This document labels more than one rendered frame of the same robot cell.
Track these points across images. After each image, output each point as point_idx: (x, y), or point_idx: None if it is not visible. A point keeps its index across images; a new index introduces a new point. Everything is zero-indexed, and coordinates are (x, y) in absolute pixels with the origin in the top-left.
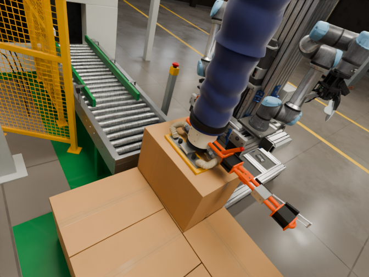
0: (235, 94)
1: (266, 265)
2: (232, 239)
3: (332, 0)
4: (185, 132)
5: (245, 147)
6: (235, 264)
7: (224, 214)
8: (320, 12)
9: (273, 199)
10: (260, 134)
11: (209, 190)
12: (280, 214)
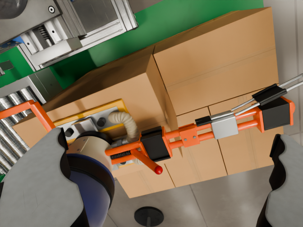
0: None
1: (238, 31)
2: (197, 63)
3: None
4: None
5: (74, 32)
6: (222, 72)
7: (164, 59)
8: None
9: (241, 117)
10: (43, 3)
11: (175, 148)
12: (271, 127)
